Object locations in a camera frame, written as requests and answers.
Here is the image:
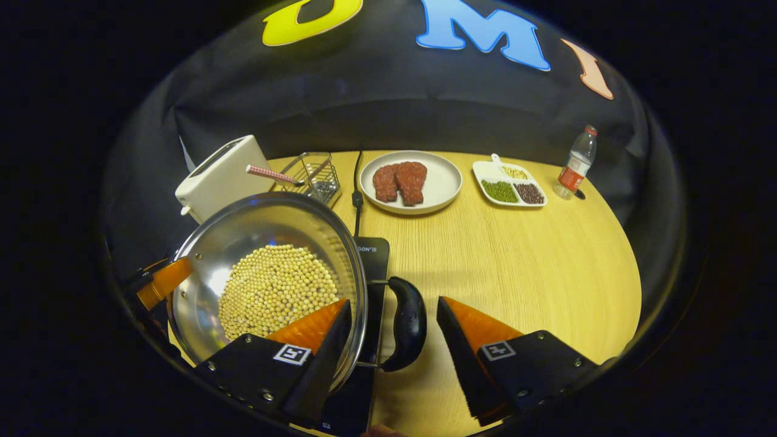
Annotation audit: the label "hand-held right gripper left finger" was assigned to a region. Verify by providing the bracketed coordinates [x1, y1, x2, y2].
[194, 297, 353, 425]

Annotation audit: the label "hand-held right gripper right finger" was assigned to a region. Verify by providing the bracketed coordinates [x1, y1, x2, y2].
[436, 296, 602, 427]

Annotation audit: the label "steel pot with black handles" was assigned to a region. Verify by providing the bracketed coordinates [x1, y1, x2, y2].
[167, 191, 427, 395]

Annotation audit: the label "black induction cooktop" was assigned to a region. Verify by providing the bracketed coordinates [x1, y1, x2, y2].
[316, 237, 391, 435]

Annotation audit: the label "pile of soybeans in pot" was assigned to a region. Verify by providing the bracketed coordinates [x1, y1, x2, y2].
[217, 244, 341, 340]

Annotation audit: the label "white toaster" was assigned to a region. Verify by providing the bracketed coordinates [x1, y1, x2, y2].
[175, 135, 277, 224]

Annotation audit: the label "pink striped straw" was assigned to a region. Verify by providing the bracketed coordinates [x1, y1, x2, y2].
[246, 164, 305, 186]

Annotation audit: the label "green mung beans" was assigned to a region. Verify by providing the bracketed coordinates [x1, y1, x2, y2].
[481, 180, 520, 203]

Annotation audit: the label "white round plate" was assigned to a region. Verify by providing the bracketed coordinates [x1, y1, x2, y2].
[359, 150, 463, 215]

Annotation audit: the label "red meat piece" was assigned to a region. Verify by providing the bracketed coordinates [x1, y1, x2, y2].
[372, 164, 399, 203]
[395, 161, 428, 206]

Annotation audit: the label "white divided dish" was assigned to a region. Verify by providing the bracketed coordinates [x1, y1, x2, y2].
[472, 153, 548, 208]

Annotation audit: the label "clear water bottle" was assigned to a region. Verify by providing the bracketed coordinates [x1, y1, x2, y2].
[554, 124, 599, 200]

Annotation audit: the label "black backdrop cloth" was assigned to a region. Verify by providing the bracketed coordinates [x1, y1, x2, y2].
[103, 0, 687, 316]

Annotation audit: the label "black power cable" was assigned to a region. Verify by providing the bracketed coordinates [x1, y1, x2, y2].
[351, 151, 365, 239]

